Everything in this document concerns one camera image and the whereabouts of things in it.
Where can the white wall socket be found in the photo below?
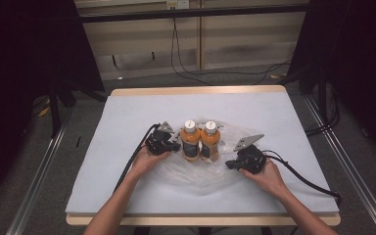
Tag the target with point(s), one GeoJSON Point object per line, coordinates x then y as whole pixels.
{"type": "Point", "coordinates": [177, 4]}

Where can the black curtain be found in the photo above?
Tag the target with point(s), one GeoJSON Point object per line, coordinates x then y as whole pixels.
{"type": "Point", "coordinates": [362, 65]}
{"type": "Point", "coordinates": [19, 65]}

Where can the metal floor rail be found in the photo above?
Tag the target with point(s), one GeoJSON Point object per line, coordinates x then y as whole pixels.
{"type": "Point", "coordinates": [36, 182]}
{"type": "Point", "coordinates": [349, 163]}

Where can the pale blue table mat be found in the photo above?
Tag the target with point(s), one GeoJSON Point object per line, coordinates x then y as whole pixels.
{"type": "Point", "coordinates": [111, 124]}

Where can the yellow floor tape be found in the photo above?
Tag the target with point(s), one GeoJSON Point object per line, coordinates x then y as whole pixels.
{"type": "Point", "coordinates": [44, 111]}

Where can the wooden table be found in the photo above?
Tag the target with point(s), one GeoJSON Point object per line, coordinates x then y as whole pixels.
{"type": "Point", "coordinates": [196, 89]}

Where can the clear printed plastic bag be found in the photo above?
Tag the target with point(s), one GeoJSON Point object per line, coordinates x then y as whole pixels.
{"type": "Point", "coordinates": [196, 173]}

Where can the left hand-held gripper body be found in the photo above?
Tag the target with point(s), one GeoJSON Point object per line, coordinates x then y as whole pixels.
{"type": "Point", "coordinates": [158, 142]}

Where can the black horizontal bar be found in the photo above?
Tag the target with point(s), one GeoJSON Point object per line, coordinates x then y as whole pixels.
{"type": "Point", "coordinates": [192, 13]}

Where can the small black floor object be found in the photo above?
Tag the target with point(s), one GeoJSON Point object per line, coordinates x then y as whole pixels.
{"type": "Point", "coordinates": [78, 141]}

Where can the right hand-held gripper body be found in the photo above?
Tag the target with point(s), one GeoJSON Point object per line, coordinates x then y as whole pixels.
{"type": "Point", "coordinates": [253, 160]}

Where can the orange juice bottle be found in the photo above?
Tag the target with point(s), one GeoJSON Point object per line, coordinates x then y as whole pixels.
{"type": "Point", "coordinates": [210, 142]}
{"type": "Point", "coordinates": [190, 142]}

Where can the person's right hand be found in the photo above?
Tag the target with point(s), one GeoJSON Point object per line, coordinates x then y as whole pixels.
{"type": "Point", "coordinates": [269, 179]}

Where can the person's left hand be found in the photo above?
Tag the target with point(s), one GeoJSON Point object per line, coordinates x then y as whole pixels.
{"type": "Point", "coordinates": [145, 163]}

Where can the black stand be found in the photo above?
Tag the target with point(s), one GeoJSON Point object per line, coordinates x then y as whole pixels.
{"type": "Point", "coordinates": [322, 98]}
{"type": "Point", "coordinates": [55, 114]}

